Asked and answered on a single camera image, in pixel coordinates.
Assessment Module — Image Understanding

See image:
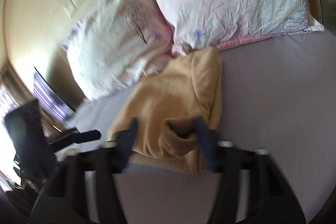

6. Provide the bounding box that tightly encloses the tan garment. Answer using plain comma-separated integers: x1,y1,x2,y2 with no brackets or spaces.
109,47,223,174

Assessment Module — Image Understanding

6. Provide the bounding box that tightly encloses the lavender bed sheet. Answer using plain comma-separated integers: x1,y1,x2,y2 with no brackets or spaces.
68,29,336,224

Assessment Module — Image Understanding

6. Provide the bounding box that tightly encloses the pink floral pillow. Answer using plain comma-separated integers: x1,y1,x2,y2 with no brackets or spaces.
62,0,173,101

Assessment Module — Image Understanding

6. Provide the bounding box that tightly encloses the white wall switch plate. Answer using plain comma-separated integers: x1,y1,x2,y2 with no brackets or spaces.
63,0,85,19

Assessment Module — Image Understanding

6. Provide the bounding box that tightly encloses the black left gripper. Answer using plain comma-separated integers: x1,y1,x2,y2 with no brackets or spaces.
5,99,101,189

